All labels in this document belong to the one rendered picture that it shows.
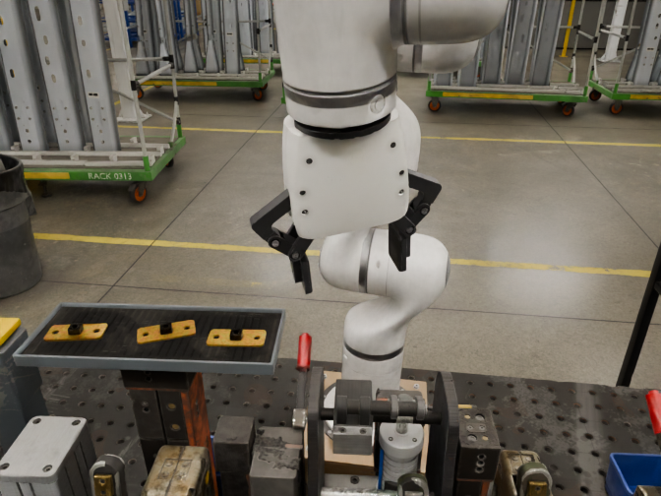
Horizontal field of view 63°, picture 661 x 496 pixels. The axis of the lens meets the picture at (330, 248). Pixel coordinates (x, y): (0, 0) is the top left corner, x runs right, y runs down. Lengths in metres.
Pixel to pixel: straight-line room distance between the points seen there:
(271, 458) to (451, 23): 0.58
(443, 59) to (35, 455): 0.74
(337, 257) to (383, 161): 0.51
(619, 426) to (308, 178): 1.18
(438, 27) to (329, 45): 0.07
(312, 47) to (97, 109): 4.45
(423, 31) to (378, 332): 0.71
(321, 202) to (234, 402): 1.02
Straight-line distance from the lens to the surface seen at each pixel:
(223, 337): 0.83
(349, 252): 0.93
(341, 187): 0.43
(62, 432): 0.83
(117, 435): 1.40
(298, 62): 0.38
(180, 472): 0.77
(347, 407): 0.68
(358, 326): 1.02
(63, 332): 0.92
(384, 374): 1.07
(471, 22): 0.36
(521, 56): 7.61
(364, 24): 0.37
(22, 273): 3.51
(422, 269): 0.93
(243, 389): 1.44
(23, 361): 0.89
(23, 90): 5.02
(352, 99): 0.38
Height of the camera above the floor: 1.65
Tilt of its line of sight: 27 degrees down
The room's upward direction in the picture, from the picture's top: straight up
